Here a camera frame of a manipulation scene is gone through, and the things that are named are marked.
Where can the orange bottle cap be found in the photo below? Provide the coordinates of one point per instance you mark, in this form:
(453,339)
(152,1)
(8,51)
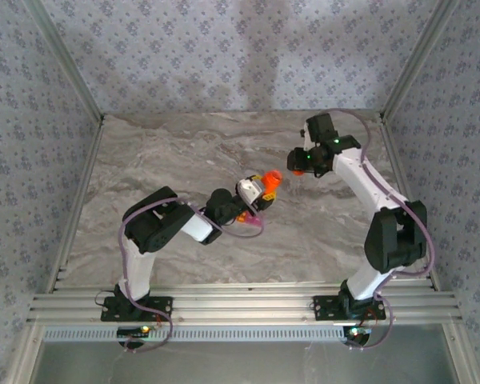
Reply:
(298,173)

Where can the orange pill bottle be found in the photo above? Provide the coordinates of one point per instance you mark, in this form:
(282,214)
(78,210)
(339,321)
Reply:
(273,181)

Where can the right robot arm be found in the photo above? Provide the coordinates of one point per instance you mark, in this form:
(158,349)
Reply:
(360,180)

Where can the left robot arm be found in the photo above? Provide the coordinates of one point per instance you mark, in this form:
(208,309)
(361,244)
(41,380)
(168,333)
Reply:
(138,268)

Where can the orange pill container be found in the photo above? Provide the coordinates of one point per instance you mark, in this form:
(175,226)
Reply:
(242,218)

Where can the pink pill container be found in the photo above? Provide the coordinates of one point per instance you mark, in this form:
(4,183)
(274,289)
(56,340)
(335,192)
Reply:
(254,221)

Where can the grey metal bottom panel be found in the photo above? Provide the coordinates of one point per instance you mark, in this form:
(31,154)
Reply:
(244,364)

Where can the right table side rail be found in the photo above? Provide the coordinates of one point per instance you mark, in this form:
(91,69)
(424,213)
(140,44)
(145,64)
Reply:
(407,200)

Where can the table side rail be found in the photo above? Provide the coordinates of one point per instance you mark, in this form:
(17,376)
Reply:
(78,200)
(407,200)

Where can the aluminium mounting rail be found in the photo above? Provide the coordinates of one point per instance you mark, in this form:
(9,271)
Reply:
(244,304)

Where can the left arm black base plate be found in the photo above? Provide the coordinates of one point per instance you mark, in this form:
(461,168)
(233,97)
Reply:
(160,306)

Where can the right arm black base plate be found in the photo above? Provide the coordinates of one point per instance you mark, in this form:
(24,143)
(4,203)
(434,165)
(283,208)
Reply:
(324,308)

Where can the right aluminium corner post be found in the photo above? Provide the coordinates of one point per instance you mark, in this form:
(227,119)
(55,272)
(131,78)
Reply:
(416,60)

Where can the aluminium corner post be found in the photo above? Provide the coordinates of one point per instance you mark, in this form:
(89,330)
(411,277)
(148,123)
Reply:
(66,60)
(416,60)

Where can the left table side rail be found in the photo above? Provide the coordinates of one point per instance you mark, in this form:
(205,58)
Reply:
(78,200)

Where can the left aluminium corner post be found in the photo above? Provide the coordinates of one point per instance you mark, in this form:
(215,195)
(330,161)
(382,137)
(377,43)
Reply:
(66,60)

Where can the right lower frame leg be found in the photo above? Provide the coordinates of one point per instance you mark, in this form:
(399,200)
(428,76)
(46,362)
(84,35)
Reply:
(462,360)

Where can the frame leg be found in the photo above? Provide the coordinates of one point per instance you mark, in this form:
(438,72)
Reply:
(26,360)
(462,360)

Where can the left lower frame leg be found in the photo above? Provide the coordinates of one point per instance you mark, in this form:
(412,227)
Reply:
(26,360)

